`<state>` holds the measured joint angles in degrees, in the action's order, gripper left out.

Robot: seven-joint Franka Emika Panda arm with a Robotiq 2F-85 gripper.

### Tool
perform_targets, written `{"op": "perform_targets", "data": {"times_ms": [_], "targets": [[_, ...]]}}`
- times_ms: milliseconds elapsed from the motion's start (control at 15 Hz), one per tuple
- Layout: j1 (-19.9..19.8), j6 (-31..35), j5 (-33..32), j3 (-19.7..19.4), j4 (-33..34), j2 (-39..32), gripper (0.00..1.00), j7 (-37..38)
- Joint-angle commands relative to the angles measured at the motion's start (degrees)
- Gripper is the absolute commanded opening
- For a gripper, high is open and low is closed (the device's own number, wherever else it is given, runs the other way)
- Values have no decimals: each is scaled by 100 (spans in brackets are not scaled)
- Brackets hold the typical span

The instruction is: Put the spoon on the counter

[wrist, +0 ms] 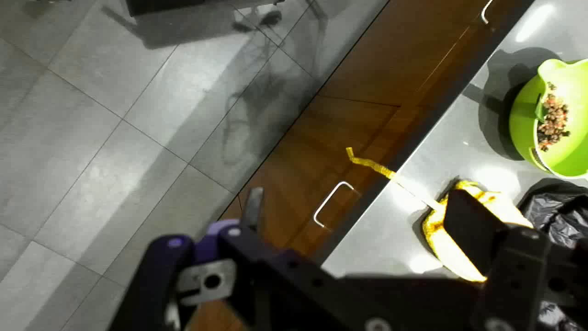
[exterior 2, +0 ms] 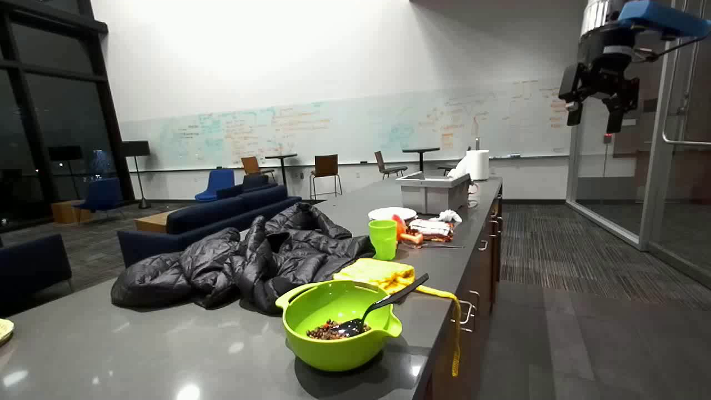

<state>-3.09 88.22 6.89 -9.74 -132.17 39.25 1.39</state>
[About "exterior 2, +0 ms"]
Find blue armchair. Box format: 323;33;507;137
80;148;123;214

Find black music stand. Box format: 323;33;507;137
119;140;153;211

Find toy sandwich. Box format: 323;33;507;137
406;218;455;248

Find grey metal box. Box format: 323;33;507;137
398;172;473;218

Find long wall whiteboard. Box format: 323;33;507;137
119;76;575;169

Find glass door with frame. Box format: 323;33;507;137
563;36;711;290

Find dark round table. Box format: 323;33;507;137
399;144;441;177

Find grey brown chair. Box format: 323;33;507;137
373;149;408;183

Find small wooden box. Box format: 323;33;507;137
50;198;90;228

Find black framed window wall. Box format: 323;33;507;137
0;0;136;232

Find white paper towel roll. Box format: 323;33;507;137
462;148;493;184

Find brown food bits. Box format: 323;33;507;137
305;318;373;343

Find black puffer jacket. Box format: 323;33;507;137
109;200;376;318

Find small round high table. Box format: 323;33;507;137
265;152;300;197

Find light wooden side table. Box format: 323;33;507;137
132;210;180;237

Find orange wooden chair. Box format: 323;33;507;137
239;153;267;180

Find dark wooden counter cabinet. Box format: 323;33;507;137
412;184;507;400

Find lime green mixing bowl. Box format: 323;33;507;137
272;278;406;373

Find blue wrist camera box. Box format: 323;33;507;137
617;0;711;41

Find dark navy couch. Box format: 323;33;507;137
0;234;72;316

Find white plate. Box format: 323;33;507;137
367;206;420;224

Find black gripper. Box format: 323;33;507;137
557;61;642;137

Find green plastic cup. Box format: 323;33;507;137
367;218;399;263

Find orange toy food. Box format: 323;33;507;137
391;214;429;250

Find long navy blue sofa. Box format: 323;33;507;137
117;184;301;270

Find bright blue chair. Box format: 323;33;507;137
192;167;238;206

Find black spoon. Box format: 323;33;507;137
337;271;431;339

